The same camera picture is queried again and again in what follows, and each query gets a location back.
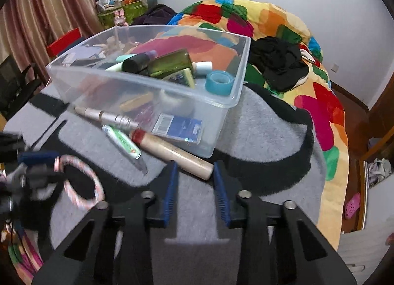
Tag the striped brown curtain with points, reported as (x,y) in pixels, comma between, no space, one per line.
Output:
(46,5)

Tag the teal tape roll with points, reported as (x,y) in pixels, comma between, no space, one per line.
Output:
(215,86)

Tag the olive green bar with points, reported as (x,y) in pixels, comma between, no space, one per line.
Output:
(181,77)

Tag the pink slipper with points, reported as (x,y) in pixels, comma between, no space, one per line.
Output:
(351,206)

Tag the pink rabbit toy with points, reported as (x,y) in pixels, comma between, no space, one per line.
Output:
(120,17)

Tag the colourful patchwork blanket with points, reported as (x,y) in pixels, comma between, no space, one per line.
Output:
(323,119)

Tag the silver metal tool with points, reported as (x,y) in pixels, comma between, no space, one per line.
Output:
(114,118)

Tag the dark purple cloth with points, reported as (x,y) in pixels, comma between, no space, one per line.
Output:
(157,14)

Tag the striped colourful cloth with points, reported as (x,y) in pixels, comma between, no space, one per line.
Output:
(18,254)

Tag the clear plastic storage bin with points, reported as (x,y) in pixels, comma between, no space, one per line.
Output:
(92,88)

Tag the white shoes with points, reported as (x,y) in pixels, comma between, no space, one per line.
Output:
(378,171)

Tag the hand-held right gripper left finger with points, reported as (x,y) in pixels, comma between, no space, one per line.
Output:
(170,192)

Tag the blue small box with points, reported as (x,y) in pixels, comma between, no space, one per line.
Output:
(181,126)

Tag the black chair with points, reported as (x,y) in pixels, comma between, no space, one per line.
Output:
(15,88)

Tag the green storage box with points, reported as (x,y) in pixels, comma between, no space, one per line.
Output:
(107,17)

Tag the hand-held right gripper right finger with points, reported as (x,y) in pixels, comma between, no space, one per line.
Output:
(220,192)

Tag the green white toothpaste tube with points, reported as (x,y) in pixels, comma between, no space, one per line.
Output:
(123,143)

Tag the black capped bottle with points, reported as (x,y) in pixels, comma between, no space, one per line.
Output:
(135,63)

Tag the black cloth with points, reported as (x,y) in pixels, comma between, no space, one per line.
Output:
(277,63)

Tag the white cabinet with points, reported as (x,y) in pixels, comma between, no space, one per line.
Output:
(363,251)

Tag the mint green tube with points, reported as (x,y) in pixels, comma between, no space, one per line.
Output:
(114,66)

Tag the red box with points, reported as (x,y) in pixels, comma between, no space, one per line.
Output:
(64,42)

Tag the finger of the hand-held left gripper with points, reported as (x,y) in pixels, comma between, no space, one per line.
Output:
(37,157)
(40,177)

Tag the wooden cabinet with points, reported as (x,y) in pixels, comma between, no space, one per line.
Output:
(381,131)

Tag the grey black fleece blanket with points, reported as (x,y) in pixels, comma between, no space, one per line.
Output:
(246,125)

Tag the wooden rolling pin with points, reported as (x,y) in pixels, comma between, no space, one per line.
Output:
(178,155)

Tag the green plastic bottle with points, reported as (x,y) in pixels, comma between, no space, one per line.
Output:
(169,62)

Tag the wall socket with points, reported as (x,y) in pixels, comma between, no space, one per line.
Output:
(335,67)

